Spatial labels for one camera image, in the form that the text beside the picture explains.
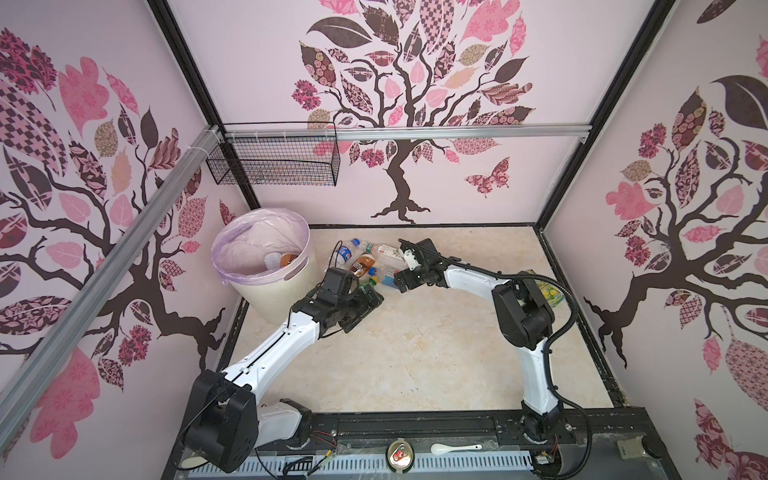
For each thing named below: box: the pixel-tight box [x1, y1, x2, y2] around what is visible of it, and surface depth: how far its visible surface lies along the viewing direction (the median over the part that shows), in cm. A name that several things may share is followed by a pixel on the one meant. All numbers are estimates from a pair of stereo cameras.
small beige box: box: [617, 435, 646, 460], surface depth 70 cm
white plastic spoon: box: [431, 443, 483, 456], surface depth 73 cm
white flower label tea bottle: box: [377, 244, 406, 269], surface depth 108 cm
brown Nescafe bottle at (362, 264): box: [350, 252, 376, 278], surface depth 105 cm
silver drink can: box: [386, 437, 415, 474], surface depth 63 cm
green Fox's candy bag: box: [526, 269, 566, 307], surface depth 99 cm
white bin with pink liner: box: [211, 207, 317, 322], surface depth 85 cm
